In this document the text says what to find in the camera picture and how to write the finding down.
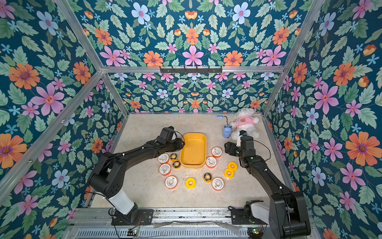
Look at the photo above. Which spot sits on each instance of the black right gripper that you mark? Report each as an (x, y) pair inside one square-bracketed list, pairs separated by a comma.
[(232, 148)]

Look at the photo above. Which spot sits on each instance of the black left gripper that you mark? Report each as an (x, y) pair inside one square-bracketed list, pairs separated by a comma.
[(179, 144)]

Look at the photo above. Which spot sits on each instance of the black yellow sealing tape roll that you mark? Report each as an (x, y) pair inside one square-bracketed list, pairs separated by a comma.
[(173, 157), (177, 164), (207, 177)]

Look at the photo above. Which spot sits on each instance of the orange white sealing tape roll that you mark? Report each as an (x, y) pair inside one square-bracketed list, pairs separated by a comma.
[(171, 182), (165, 169), (211, 162), (217, 184), (216, 152), (163, 158)]

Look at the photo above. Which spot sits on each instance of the yellow plastic storage box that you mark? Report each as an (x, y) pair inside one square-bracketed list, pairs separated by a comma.
[(194, 153)]

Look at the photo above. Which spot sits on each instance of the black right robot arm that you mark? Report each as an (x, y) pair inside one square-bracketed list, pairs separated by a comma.
[(286, 214)]

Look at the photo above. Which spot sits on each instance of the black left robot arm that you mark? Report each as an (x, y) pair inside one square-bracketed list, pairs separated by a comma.
[(108, 174)]

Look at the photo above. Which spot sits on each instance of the white plush bear pink shirt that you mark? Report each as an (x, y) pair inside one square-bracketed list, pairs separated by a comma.
[(245, 120)]

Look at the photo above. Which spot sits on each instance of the green circuit board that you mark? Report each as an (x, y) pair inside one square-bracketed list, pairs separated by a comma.
[(133, 232)]

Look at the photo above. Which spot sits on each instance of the white perforated vent panel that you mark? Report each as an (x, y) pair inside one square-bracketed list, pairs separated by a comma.
[(163, 233)]

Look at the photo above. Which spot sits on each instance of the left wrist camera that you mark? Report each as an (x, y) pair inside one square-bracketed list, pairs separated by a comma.
[(166, 136)]

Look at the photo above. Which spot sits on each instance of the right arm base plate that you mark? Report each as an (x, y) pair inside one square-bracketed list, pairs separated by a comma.
[(238, 217)]

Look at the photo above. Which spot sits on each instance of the black hook rail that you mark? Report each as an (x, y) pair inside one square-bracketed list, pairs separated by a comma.
[(186, 70)]

